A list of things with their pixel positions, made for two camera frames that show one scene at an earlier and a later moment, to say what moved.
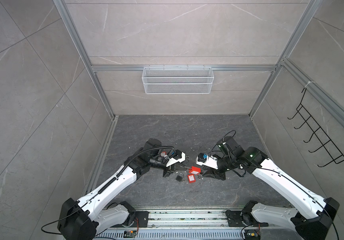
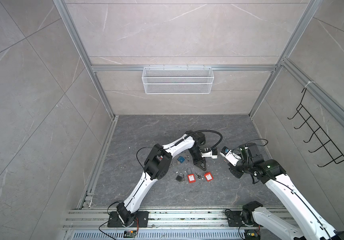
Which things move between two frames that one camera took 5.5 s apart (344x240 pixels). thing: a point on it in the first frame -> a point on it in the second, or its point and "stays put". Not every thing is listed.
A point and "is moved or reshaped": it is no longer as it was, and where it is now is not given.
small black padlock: (179, 177) stays put
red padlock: (195, 170) is moved or reshaped
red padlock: (191, 178) stays put
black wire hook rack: (336, 155) stays put
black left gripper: (170, 169) -> (201, 163)
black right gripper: (213, 173) -> (232, 168)
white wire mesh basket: (178, 80) stays put
